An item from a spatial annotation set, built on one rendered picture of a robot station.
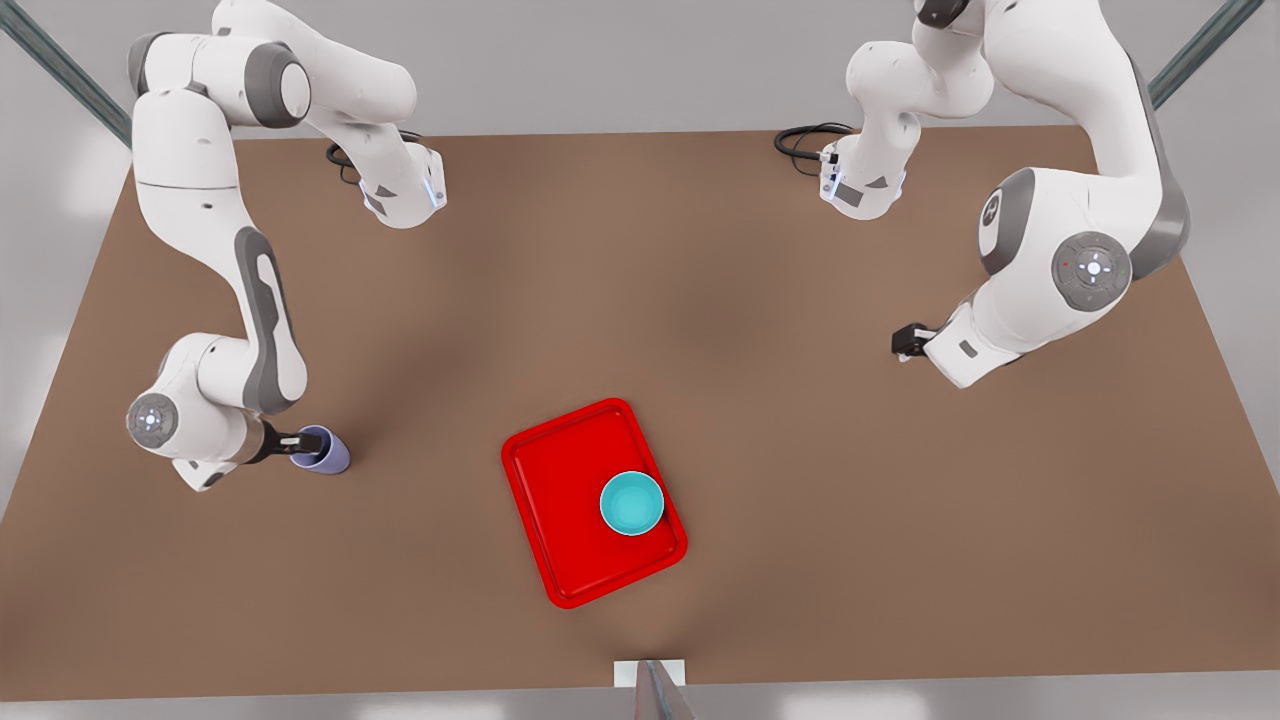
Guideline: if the black cable loop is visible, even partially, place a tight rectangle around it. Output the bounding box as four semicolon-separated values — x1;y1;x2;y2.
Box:
774;122;856;179
326;129;424;186

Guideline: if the red tray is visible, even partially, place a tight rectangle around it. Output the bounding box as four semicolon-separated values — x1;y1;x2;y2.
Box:
501;398;689;610

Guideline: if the teal bowl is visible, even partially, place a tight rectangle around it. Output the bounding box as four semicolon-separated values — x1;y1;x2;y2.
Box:
599;471;666;537

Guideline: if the silver frame post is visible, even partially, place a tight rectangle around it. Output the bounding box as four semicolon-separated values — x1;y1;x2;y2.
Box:
0;0;134;149
613;659;698;720
1147;0;1267;111

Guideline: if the lavender cup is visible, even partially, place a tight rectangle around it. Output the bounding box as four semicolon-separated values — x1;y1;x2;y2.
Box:
290;425;352;475

